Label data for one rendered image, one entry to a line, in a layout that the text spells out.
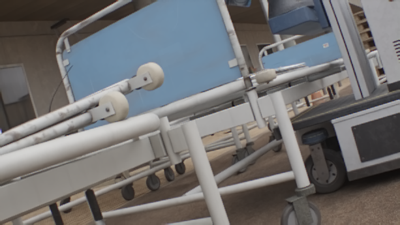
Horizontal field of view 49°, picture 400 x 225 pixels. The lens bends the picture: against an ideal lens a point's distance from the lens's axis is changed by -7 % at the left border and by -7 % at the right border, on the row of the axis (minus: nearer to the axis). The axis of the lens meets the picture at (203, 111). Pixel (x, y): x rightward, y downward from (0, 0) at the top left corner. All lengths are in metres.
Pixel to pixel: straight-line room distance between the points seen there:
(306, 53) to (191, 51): 2.00
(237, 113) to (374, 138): 0.55
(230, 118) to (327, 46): 2.03
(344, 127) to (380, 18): 0.42
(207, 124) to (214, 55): 0.22
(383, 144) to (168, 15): 0.88
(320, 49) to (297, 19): 1.65
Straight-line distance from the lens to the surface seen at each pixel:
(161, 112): 1.57
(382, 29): 1.77
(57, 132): 0.92
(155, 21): 1.58
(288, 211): 1.41
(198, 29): 1.50
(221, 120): 1.47
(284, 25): 1.78
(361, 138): 1.74
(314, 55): 3.42
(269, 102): 1.39
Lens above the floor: 0.46
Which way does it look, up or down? level
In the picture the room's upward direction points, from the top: 18 degrees counter-clockwise
